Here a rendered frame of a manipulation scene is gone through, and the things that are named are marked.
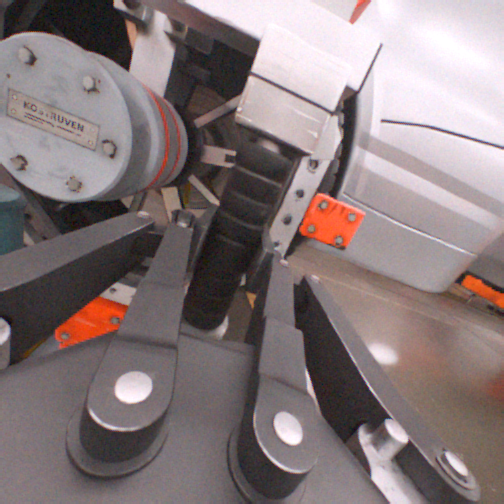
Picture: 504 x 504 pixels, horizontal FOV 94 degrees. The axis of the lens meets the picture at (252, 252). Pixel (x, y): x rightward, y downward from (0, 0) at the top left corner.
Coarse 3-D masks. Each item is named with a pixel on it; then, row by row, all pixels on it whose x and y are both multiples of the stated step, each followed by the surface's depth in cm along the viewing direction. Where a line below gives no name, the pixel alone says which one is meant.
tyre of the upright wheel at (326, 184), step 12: (24, 0) 34; (12, 12) 34; (12, 24) 35; (336, 108) 39; (336, 156) 42; (336, 168) 43; (324, 180) 43; (324, 192) 44; (60, 228) 46; (300, 240) 48; (288, 252) 48; (240, 288) 51
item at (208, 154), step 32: (32, 0) 34; (64, 0) 36; (96, 0) 38; (64, 32) 38; (96, 32) 44; (128, 32) 37; (192, 128) 42; (192, 160) 48; (224, 160) 44; (64, 224) 46
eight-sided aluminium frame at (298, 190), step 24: (0, 0) 31; (0, 24) 33; (336, 120) 32; (336, 144) 34; (0, 168) 38; (312, 168) 39; (24, 192) 40; (288, 192) 36; (312, 192) 36; (24, 216) 38; (48, 216) 43; (288, 216) 37; (24, 240) 38; (288, 240) 39; (120, 288) 41
